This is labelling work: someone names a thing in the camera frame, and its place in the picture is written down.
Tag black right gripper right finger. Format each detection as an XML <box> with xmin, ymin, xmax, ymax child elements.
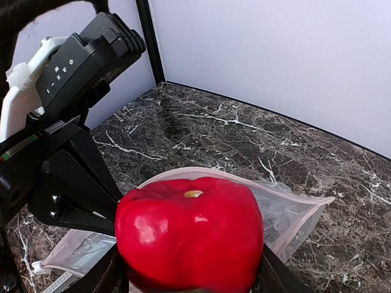
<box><xmin>258</xmin><ymin>244</ymin><xmax>313</xmax><ymax>293</ymax></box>

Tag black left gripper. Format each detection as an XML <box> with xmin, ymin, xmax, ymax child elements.
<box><xmin>1</xmin><ymin>117</ymin><xmax>122</xmax><ymax>235</ymax></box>

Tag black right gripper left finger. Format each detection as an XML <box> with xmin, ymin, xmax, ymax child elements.
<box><xmin>68</xmin><ymin>244</ymin><xmax>129</xmax><ymax>293</ymax></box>

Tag clear zip top bag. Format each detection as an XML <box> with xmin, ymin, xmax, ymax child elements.
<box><xmin>32</xmin><ymin>167</ymin><xmax>335</xmax><ymax>277</ymax></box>

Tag bright red toy pepper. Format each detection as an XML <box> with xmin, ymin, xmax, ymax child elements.
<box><xmin>115</xmin><ymin>177</ymin><xmax>264</xmax><ymax>292</ymax></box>

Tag black enclosure frame post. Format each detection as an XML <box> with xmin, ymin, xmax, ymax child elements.
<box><xmin>136</xmin><ymin>0</ymin><xmax>166</xmax><ymax>84</ymax></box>

